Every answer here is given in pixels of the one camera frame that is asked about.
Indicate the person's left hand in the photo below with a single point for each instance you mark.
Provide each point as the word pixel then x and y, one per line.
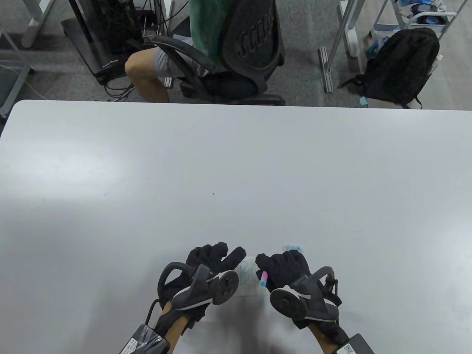
pixel 210 254

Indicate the white desk leg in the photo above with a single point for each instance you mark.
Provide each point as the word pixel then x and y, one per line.
pixel 35 25

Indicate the black wrist box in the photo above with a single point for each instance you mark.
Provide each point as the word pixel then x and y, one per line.
pixel 143 341
pixel 356 346

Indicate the black right wrist box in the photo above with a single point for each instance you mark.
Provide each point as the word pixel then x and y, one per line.
pixel 356 346

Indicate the black backpack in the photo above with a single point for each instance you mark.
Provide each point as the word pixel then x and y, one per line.
pixel 402 66

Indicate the white table leg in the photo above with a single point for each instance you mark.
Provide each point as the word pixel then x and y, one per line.
pixel 352 40

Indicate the black left wrist box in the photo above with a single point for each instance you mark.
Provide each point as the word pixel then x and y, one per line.
pixel 143 341

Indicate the person's right forearm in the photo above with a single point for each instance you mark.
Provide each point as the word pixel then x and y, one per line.
pixel 324 343

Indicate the aluminium profile bar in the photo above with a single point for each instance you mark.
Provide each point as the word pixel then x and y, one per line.
pixel 327 77

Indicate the pink and blue permanent marker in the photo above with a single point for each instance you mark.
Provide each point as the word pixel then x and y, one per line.
pixel 264 280

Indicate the grey table frame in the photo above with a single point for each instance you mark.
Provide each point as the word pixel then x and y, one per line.
pixel 16 84

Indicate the person's left forearm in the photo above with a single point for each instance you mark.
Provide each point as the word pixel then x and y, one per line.
pixel 173 330

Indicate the black office chair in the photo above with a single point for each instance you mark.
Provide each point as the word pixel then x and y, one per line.
pixel 254 37

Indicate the grey right hand controller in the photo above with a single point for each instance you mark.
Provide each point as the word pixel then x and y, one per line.
pixel 287 302

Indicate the person's right hand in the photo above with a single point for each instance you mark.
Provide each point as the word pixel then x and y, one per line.
pixel 287 265

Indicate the grey left hand controller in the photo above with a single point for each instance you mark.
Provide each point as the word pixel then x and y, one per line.
pixel 225 287

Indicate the black computer tower stand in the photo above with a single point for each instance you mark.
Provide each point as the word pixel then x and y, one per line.
pixel 107 29

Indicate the blue sticky note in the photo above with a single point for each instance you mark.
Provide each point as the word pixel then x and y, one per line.
pixel 364 101

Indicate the grey hand controller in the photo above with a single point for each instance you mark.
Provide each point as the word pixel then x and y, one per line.
pixel 225 287
pixel 287 302

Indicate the lined white letter paper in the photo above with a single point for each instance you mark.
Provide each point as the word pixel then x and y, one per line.
pixel 250 280

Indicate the clear blue marker cap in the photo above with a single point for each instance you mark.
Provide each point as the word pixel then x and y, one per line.
pixel 291 247

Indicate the blue plastic bag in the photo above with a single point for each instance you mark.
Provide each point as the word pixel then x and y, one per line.
pixel 376 46

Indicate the white metal cart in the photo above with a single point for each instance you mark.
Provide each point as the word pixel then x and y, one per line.
pixel 402 14

